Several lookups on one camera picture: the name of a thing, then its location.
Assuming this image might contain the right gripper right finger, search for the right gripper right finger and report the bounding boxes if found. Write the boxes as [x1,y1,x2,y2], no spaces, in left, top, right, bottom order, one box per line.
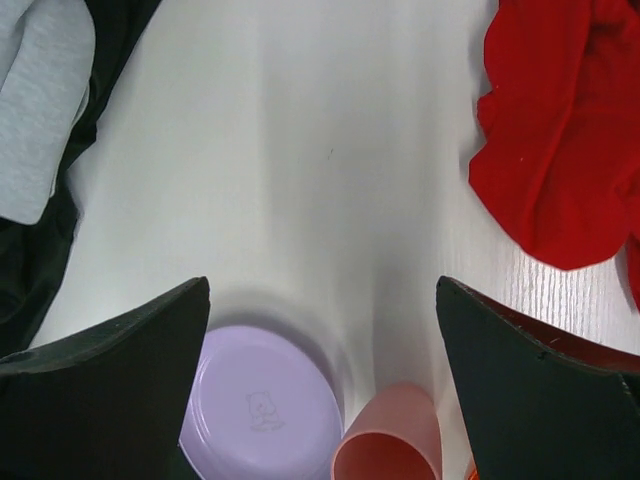
[436,277,639,479]

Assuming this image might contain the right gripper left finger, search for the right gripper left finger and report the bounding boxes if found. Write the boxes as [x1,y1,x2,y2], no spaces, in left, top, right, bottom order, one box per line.
[1,277,210,479]

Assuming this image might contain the red cloth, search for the red cloth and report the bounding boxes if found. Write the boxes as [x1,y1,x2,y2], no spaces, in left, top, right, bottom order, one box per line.
[469,1,639,292]

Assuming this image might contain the grey zip hoodie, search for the grey zip hoodie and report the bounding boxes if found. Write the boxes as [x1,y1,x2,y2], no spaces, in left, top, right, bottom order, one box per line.
[1,0,95,225]

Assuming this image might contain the black cloth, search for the black cloth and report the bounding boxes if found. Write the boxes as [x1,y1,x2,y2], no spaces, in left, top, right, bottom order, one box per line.
[1,1,159,355]

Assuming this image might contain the orange plastic bowl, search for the orange plastic bowl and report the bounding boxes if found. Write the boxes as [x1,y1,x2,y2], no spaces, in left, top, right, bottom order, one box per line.
[464,460,479,480]

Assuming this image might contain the pink plastic cup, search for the pink plastic cup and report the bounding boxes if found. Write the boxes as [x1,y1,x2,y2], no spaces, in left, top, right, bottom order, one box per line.
[331,382,442,480]

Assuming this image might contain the lilac plastic plate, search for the lilac plastic plate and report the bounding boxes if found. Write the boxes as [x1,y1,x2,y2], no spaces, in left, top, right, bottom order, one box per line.
[179,326,343,480]

